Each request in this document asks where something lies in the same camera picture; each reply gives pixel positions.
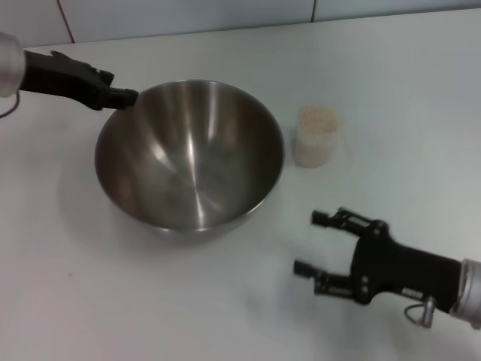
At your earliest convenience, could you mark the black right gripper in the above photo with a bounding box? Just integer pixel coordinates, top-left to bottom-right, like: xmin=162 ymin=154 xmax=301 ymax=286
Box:
xmin=293 ymin=206 xmax=464 ymax=314

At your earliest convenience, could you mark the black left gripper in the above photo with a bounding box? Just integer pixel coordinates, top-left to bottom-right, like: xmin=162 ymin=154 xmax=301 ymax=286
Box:
xmin=18 ymin=50 xmax=139 ymax=111

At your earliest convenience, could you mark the clear plastic cup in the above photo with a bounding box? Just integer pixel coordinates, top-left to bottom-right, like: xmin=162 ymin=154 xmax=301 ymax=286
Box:
xmin=294 ymin=104 xmax=341 ymax=169

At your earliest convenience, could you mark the stainless steel mixing bowl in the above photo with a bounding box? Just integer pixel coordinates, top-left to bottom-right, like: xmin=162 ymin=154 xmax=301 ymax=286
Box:
xmin=93 ymin=78 xmax=286 ymax=244

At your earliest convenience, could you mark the metal plug on right wrist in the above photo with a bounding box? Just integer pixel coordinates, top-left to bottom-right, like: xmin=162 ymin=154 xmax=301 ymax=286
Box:
xmin=404 ymin=296 xmax=437 ymax=329

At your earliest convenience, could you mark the grey cable with metal plug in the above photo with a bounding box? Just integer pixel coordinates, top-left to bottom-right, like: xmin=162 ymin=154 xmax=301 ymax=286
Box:
xmin=0 ymin=93 xmax=20 ymax=120

